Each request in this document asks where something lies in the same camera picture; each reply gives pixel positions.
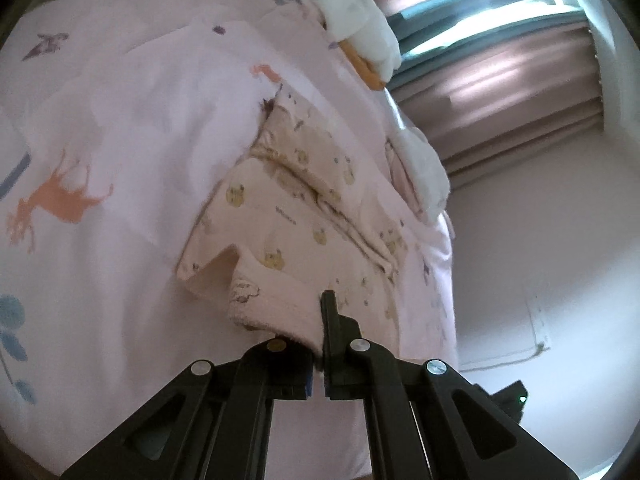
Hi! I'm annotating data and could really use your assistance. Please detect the teal curtain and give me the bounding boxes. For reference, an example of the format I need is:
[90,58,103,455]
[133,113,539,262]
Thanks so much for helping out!
[387,0,586,86]

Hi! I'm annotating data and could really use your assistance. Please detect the orange folded cloth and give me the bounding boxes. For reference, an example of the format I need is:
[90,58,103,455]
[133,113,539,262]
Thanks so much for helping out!
[337,40,388,92]

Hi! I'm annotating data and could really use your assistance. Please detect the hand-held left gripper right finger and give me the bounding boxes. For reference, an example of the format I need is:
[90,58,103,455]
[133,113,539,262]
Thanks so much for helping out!
[320,290,576,480]

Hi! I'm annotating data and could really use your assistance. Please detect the pink folded cloth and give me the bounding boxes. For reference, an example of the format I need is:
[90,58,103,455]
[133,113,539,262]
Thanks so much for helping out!
[387,152,426,216]

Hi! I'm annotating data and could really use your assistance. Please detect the pink printed baby shirt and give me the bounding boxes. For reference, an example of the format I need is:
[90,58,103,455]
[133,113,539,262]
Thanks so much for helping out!
[175,85,406,356]

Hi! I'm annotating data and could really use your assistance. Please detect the white folded fleece cloth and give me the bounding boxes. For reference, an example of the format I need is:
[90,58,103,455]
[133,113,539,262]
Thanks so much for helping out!
[385,127,451,223]

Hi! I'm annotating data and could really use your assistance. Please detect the white folded clothes pile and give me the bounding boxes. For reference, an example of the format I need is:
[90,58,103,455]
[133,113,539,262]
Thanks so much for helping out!
[277,0,403,78]

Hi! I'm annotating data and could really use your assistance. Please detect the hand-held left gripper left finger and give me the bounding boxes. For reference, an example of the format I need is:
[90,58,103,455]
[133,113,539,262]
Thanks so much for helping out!
[60,337,316,480]

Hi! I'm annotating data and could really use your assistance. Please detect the white wall cable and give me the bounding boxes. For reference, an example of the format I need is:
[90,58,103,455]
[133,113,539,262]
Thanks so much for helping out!
[457,285,553,368]

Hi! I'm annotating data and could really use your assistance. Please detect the pink animal print bed cover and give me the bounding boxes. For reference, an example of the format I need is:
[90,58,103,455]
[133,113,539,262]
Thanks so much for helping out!
[0,0,458,476]

